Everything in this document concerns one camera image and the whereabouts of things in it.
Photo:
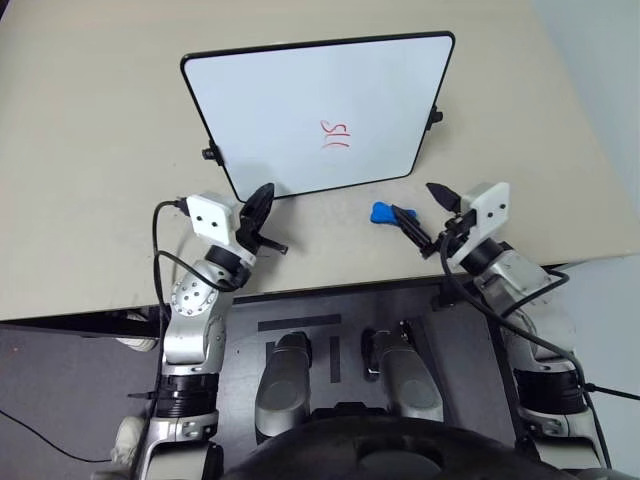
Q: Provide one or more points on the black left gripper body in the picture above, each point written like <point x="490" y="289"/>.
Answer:
<point x="248" y="235"/>

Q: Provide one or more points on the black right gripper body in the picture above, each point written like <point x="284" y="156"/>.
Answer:
<point x="452" y="227"/>

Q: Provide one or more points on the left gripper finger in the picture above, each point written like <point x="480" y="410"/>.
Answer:
<point x="264" y="196"/>
<point x="255" y="220"/>

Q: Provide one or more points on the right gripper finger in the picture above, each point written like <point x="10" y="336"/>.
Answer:
<point x="445" y="197"/>
<point x="412" y="227"/>

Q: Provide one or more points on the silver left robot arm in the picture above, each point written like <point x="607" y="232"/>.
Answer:
<point x="192" y="297"/>

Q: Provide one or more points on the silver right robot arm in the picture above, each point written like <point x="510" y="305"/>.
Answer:
<point x="510" y="272"/>

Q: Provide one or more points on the blue whiteboard eraser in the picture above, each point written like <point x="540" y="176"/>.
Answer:
<point x="382" y="213"/>

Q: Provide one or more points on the dark grey standing platform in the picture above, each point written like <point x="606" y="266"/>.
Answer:
<point x="240" y="360"/>

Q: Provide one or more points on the silver right robot leg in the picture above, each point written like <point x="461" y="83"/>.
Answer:
<point x="405" y="375"/>

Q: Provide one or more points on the silver robot leg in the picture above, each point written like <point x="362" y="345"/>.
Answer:
<point x="282" y="380"/>
<point x="405" y="375"/>

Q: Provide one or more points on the silver left robot leg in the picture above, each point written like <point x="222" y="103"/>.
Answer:
<point x="282" y="380"/>

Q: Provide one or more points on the white rounded object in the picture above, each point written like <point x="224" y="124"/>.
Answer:
<point x="127" y="440"/>
<point x="140" y="344"/>

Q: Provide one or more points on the black rounded robot torso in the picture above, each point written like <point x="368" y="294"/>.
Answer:
<point x="350" y="450"/>

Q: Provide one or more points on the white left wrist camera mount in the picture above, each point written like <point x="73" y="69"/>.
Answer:
<point x="212" y="215"/>

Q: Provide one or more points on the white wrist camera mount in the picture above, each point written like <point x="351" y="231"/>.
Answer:
<point x="212" y="215"/>
<point x="487" y="205"/>

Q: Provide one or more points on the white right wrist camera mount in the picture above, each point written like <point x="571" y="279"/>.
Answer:
<point x="487" y="205"/>

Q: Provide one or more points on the white whiteboard with black frame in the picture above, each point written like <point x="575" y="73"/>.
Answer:
<point x="310" y="95"/>

